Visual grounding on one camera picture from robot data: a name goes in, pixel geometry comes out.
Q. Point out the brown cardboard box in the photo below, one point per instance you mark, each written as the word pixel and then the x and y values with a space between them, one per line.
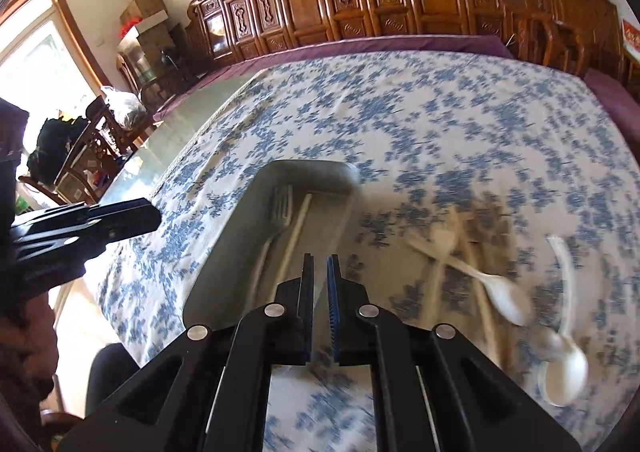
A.
pixel 145 6

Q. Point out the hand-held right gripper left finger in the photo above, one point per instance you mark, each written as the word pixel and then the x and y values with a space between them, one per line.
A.
pixel 306 312

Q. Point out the person's left hand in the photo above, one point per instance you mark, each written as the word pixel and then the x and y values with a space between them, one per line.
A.
pixel 25 357

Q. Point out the orange wooden door frame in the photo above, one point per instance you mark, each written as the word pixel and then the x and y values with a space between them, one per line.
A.
pixel 70 27

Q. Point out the grey utensil tray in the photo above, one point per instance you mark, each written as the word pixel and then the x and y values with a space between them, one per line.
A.
pixel 225 262

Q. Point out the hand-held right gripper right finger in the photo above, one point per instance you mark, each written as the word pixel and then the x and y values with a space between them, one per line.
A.
pixel 334 312

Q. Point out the red wall poster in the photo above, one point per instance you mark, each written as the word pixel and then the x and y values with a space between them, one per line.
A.
pixel 631 38

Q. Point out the white plastic spoon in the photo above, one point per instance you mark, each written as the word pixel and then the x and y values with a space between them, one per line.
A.
pixel 507 299

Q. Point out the cardboard boxes stack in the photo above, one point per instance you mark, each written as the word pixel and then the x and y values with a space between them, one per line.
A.
pixel 137 29

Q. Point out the blue floral tablecloth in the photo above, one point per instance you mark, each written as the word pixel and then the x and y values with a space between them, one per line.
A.
pixel 425 132

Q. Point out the white ceramic spoon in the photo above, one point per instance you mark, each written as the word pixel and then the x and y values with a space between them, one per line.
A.
pixel 562 374

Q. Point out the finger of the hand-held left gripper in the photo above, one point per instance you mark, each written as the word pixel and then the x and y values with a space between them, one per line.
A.
pixel 55 264
pixel 125 222

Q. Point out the wooden armchair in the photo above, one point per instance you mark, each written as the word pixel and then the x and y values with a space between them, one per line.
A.
pixel 542 39

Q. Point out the person's black trouser leg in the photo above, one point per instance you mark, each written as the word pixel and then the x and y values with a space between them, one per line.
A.
pixel 112 377

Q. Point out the clear plastic bag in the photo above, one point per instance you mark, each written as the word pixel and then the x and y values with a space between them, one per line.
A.
pixel 122 106

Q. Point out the cream plastic fork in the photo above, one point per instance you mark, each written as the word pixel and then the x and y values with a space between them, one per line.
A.
pixel 440 244

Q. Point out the black backpack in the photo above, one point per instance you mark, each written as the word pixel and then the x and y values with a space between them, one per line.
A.
pixel 55 144

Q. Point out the metal fork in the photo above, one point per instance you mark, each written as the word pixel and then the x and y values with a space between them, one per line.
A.
pixel 281 212

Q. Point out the cream chopstick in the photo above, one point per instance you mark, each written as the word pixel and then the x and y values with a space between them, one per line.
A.
pixel 300 227

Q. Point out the wooden dining chair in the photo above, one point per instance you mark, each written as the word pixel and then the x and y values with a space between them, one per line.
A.
pixel 97 137
pixel 132 77

